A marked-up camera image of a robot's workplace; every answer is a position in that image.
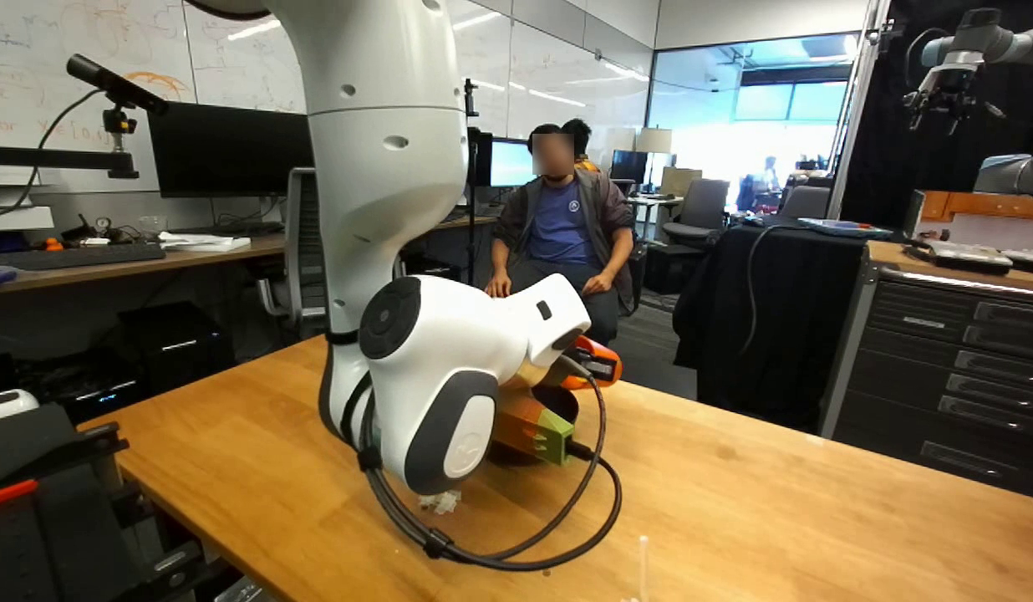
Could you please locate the large dark monitor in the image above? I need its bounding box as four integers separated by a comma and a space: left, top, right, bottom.
143, 100, 318, 201

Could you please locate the wooden tray box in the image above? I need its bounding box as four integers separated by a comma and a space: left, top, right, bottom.
902, 188, 1033, 254

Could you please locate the black keyboard device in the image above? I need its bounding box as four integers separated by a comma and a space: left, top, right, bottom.
912, 236, 1017, 277

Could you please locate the black tripod pole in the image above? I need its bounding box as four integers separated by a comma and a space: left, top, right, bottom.
457, 78, 480, 286

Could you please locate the lit monitor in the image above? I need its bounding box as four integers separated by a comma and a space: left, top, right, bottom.
488, 133, 537, 191

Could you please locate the seated person blue shirt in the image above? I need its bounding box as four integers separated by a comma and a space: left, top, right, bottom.
484, 117, 642, 343

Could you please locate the wooden office desk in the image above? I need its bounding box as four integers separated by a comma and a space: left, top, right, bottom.
0, 210, 496, 298

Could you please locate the black curtain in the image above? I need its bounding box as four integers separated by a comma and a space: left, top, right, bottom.
842, 0, 1033, 231

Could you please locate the small dark monitor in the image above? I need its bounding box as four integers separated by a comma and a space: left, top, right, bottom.
464, 122, 496, 191

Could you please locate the grey drawer cabinet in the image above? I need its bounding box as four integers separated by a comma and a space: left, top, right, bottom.
820, 236, 1033, 497

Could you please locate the black case red handle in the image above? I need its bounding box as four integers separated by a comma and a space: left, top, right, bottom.
0, 383, 134, 602

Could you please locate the white table lamp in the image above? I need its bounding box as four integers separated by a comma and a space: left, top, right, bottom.
633, 128, 675, 156

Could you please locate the grey padded chair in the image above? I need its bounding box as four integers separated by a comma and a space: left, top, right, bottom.
659, 177, 731, 243

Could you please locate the black draped table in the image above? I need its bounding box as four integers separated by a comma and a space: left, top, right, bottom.
673, 217, 877, 432

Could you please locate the grey mesh office chair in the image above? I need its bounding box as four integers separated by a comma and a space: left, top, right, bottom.
256, 165, 331, 328

